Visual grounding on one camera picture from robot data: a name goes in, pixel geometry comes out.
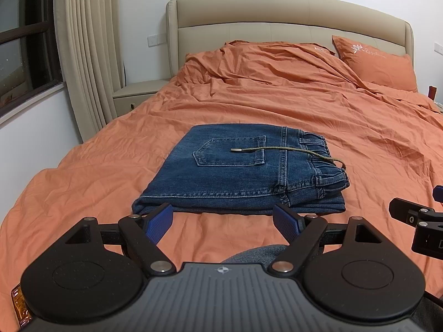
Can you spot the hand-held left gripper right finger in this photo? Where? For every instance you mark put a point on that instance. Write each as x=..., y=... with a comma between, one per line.
x=287, y=221

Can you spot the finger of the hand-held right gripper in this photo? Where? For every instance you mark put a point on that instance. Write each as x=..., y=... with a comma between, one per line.
x=405, y=211
x=439, y=193

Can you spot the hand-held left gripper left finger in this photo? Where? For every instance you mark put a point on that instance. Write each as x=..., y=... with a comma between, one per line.
x=159, y=223

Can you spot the blue denim pants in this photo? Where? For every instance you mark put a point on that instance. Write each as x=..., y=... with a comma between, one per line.
x=225, y=176

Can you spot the orange bed sheet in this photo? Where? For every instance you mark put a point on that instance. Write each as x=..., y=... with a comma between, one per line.
x=103, y=166

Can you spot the small red bottle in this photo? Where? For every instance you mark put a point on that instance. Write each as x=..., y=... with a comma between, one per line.
x=432, y=92

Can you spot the dark grey cloth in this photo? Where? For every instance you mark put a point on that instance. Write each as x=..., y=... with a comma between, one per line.
x=432, y=314

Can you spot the beige nightstand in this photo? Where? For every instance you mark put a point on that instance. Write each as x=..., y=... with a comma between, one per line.
x=133, y=98

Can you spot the orange pillow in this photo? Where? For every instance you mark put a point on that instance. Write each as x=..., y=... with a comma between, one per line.
x=377, y=65

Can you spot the beige pleated curtain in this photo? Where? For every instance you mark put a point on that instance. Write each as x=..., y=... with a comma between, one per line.
x=86, y=58

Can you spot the beige padded headboard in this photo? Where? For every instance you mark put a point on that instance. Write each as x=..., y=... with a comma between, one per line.
x=263, y=20

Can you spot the dark framed window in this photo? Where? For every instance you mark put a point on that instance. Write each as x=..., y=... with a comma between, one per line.
x=24, y=34

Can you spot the white wall switch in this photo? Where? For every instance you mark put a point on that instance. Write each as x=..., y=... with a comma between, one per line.
x=439, y=49
x=157, y=39

